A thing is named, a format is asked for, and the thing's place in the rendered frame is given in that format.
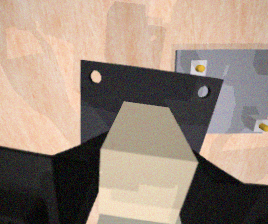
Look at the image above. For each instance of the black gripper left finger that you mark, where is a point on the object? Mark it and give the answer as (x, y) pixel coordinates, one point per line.
(68, 181)

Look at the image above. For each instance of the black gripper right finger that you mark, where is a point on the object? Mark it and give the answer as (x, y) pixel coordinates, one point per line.
(215, 197)

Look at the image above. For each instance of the black board with beige handle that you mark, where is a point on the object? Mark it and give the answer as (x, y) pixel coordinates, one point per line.
(154, 116)

